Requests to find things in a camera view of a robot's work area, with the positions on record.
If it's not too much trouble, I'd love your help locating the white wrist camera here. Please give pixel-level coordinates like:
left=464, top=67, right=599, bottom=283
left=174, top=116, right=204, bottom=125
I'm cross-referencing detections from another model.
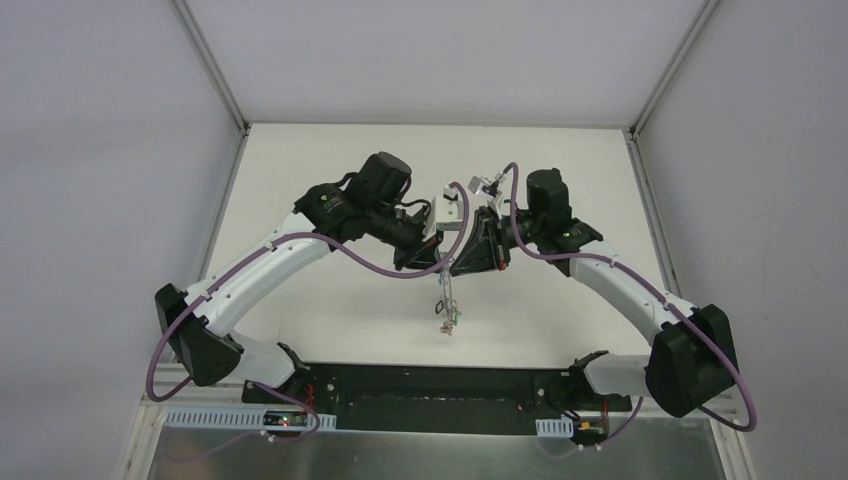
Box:
left=424, top=190, right=464, bottom=236
left=468, top=173, right=505, bottom=204

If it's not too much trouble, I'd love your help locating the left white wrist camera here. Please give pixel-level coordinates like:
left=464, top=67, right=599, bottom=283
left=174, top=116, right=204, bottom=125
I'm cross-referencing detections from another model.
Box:
left=424, top=190, right=464, bottom=236

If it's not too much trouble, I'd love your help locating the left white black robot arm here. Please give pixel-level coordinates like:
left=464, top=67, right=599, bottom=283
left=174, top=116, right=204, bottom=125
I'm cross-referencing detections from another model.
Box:
left=154, top=152, right=440, bottom=405

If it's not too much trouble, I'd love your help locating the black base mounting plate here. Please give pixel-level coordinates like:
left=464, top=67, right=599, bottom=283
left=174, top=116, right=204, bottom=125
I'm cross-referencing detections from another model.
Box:
left=278, top=363, right=633, bottom=436

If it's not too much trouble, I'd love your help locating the left white cable duct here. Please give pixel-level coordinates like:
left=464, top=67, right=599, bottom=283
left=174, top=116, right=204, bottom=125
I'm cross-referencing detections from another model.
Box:
left=164, top=407, right=337, bottom=432

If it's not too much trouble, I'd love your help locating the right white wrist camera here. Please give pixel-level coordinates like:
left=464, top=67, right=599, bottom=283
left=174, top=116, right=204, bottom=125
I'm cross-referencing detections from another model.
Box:
left=468, top=173, right=505, bottom=204

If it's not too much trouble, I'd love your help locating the right white cable duct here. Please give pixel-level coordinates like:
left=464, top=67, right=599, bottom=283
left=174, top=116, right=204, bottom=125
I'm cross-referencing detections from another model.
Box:
left=535, top=416, right=574, bottom=439

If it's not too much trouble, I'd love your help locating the white cable duct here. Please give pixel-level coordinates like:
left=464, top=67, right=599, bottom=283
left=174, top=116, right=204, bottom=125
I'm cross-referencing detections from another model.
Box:
left=535, top=416, right=574, bottom=439
left=164, top=407, right=337, bottom=432

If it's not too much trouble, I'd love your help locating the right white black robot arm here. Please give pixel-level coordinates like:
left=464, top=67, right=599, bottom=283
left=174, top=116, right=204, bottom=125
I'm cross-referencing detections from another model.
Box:
left=450, top=168, right=741, bottom=418

